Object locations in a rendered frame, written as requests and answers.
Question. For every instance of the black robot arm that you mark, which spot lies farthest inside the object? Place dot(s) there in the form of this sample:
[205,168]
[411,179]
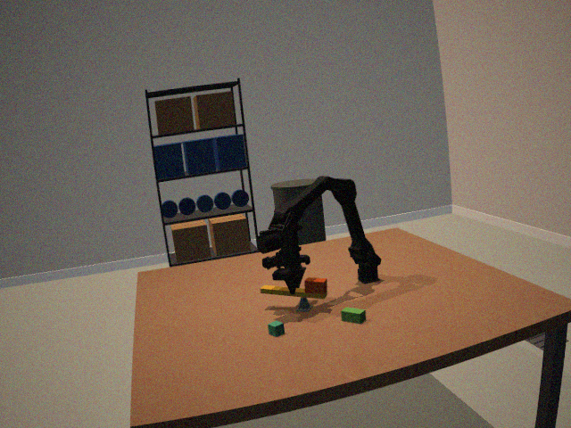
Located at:
[289,213]

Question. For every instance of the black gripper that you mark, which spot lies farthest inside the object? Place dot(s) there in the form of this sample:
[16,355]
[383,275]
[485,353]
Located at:
[293,271]

